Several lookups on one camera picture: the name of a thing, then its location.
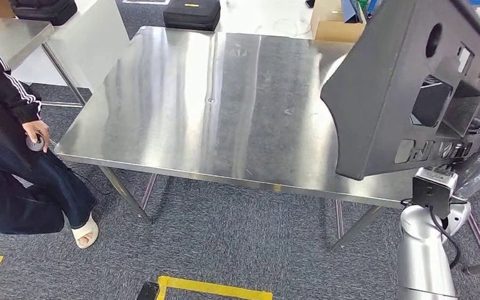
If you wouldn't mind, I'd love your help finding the person's left hand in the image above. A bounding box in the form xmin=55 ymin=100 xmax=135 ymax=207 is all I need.
xmin=22 ymin=120 xmax=51 ymax=153

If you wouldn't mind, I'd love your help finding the black plastic plate bracket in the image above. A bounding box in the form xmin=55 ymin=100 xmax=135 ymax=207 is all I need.
xmin=321 ymin=0 xmax=480 ymax=181

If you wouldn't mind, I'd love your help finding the stainless steel workbench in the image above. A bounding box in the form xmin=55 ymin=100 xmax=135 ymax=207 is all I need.
xmin=53 ymin=25 xmax=480 ymax=276

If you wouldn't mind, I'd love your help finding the person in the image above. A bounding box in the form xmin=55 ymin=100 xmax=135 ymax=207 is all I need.
xmin=0 ymin=32 xmax=100 ymax=250

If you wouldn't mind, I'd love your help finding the steel side table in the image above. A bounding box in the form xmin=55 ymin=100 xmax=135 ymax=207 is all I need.
xmin=0 ymin=16 xmax=88 ymax=109

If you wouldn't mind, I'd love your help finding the person's white slipper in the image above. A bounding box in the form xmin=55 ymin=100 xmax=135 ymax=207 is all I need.
xmin=71 ymin=213 xmax=100 ymax=250

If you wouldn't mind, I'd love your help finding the black bag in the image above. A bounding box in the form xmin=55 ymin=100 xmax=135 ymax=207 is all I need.
xmin=10 ymin=0 xmax=78 ymax=26

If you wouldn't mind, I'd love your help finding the black zip case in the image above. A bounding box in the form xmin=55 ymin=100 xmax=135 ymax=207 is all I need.
xmin=163 ymin=0 xmax=221 ymax=32

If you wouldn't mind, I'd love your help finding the open cardboard box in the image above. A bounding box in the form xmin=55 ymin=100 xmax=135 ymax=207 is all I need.
xmin=311 ymin=0 xmax=367 ymax=44

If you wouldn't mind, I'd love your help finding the blue folder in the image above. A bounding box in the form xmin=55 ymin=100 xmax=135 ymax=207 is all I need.
xmin=341 ymin=0 xmax=367 ymax=24

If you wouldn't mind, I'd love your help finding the white table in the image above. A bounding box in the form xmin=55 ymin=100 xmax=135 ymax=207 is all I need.
xmin=217 ymin=0 xmax=319 ymax=40

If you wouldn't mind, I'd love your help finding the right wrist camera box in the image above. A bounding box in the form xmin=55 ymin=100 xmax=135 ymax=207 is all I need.
xmin=412 ymin=167 xmax=458 ymax=219

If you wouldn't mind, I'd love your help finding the black camera cable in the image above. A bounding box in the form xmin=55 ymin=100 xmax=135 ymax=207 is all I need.
xmin=400 ymin=198 xmax=461 ymax=270

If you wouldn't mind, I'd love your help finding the white cable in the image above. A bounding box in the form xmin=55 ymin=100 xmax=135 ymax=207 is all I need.
xmin=256 ymin=18 xmax=313 ymax=38

